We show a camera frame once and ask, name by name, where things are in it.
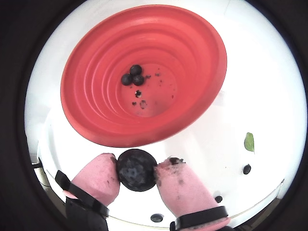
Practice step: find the large dark blueberry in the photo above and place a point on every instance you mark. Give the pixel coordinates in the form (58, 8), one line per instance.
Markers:
(126, 79)
(136, 170)

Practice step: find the red collapsible silicone cup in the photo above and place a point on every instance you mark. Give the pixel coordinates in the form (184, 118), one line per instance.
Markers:
(91, 72)

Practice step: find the small blueberry with stem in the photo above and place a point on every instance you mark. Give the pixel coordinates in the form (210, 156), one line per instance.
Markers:
(247, 169)

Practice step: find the flat pointed green leaf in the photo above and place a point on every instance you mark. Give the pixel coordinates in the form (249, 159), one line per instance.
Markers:
(249, 142)

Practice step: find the white sheet mat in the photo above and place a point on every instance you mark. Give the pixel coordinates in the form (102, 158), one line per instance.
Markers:
(204, 156)

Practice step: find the medium dark blueberry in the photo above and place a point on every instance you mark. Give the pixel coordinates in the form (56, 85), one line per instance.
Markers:
(157, 217)

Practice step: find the pink-sleeved gripper finger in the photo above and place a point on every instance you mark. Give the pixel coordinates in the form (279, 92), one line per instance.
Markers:
(96, 178)
(185, 190)

